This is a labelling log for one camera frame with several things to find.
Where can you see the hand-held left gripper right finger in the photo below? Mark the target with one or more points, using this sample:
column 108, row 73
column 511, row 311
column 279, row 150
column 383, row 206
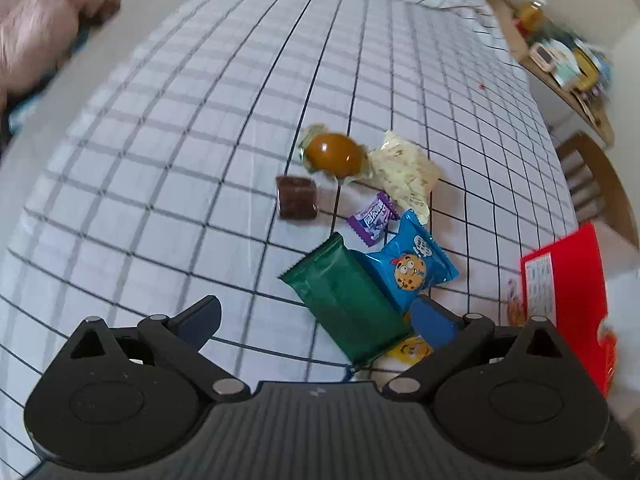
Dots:
column 434, row 321

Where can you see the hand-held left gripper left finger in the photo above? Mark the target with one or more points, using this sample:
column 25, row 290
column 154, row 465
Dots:
column 201, row 317

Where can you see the yellow snack packet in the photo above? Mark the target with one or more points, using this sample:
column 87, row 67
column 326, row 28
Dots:
column 407, row 350

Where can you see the blue cookie packet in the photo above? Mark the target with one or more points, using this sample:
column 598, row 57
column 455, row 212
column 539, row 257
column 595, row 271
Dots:
column 415, row 265

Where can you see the green snack packet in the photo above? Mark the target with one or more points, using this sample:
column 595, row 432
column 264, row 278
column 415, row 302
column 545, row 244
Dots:
column 345, row 300

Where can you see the red cardboard box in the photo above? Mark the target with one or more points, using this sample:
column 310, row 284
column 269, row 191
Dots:
column 575, row 285

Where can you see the cream patterned snack packet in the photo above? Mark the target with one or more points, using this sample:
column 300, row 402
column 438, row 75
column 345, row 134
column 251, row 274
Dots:
column 400, row 170

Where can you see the purple candy wrapper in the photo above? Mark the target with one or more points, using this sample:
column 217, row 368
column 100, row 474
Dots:
column 375, row 220

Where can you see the brown cube snack packet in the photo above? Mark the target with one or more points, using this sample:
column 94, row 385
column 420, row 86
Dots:
column 296, row 197

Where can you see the white checked tablecloth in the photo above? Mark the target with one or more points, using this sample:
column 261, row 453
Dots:
column 200, row 135

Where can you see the brown egg in clear packet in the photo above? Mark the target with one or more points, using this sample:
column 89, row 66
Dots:
column 332, row 152

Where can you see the wooden chair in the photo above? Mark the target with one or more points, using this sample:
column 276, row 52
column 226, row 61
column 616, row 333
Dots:
column 607, row 180

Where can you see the wooden shelf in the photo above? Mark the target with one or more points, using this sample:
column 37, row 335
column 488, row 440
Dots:
column 560, row 92

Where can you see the small white box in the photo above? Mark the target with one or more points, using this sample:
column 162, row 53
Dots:
column 543, row 56

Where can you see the orange jar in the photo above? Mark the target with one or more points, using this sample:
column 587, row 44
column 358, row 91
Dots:
column 530, row 14

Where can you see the pink padded jacket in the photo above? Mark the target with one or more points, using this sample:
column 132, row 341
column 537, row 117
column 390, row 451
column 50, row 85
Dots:
column 35, row 25

